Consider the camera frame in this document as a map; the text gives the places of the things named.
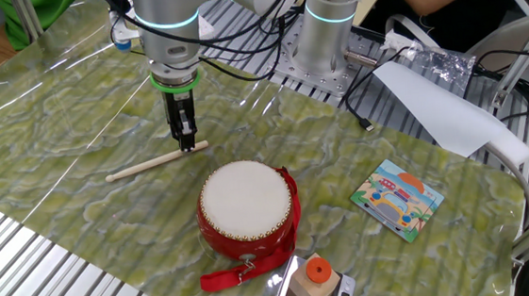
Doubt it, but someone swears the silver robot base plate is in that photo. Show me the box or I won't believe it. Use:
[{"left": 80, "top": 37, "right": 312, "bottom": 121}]
[{"left": 263, "top": 18, "right": 388, "bottom": 104}]

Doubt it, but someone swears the red drum white head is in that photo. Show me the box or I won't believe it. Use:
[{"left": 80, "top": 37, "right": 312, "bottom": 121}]
[{"left": 192, "top": 156, "right": 303, "bottom": 266}]

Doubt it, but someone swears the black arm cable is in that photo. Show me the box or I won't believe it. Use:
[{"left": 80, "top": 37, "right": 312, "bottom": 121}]
[{"left": 101, "top": 0, "right": 310, "bottom": 94}]

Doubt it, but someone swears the green marble pattern mat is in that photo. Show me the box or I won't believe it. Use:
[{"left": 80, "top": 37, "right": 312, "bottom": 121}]
[{"left": 0, "top": 0, "right": 529, "bottom": 296}]

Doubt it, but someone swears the red drum strap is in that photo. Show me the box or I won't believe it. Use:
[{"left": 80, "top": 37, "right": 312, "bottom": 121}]
[{"left": 190, "top": 164, "right": 308, "bottom": 295}]

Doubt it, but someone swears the grey curved hose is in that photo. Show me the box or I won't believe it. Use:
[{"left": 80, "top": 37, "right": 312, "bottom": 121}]
[{"left": 484, "top": 139, "right": 529, "bottom": 233}]

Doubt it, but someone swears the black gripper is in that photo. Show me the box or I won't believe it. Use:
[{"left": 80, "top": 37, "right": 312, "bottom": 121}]
[{"left": 160, "top": 88, "right": 201, "bottom": 155}]

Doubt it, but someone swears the orange ring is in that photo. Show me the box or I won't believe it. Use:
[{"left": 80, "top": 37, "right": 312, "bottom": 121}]
[{"left": 304, "top": 255, "right": 334, "bottom": 287}]

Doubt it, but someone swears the silver digital pocket scale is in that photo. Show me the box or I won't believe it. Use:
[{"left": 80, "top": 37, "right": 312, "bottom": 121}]
[{"left": 269, "top": 249, "right": 357, "bottom": 296}]

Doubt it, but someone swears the wooden peg block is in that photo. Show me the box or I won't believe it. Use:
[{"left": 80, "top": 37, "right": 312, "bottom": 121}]
[{"left": 282, "top": 250, "right": 343, "bottom": 296}]

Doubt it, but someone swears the crumpled clear plastic bag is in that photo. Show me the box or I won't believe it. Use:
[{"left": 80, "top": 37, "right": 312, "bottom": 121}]
[{"left": 380, "top": 22, "right": 478, "bottom": 97}]

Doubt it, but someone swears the cartoon car puzzle board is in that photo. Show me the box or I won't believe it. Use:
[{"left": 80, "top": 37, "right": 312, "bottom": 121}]
[{"left": 346, "top": 154, "right": 449, "bottom": 249}]

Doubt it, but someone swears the grey folding chair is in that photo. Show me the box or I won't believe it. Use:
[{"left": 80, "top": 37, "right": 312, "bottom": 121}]
[{"left": 460, "top": 0, "right": 529, "bottom": 61}]

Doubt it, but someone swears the silver base cable connector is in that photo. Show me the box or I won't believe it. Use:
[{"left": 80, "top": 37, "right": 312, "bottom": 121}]
[{"left": 344, "top": 46, "right": 380, "bottom": 71}]

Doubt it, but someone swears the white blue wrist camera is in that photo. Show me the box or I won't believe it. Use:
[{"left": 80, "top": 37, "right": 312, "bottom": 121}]
[{"left": 108, "top": 8, "right": 143, "bottom": 55}]

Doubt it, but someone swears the white paper sheet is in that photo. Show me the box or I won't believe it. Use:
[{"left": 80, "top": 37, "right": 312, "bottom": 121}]
[{"left": 371, "top": 49, "right": 529, "bottom": 177}]

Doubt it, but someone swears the pale wooden drumstick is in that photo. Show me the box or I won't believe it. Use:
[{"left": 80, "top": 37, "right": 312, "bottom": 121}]
[{"left": 102, "top": 140, "right": 213, "bottom": 184}]

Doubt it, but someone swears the black usb cable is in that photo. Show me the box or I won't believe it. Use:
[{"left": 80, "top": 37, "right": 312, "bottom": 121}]
[{"left": 339, "top": 45, "right": 418, "bottom": 135}]

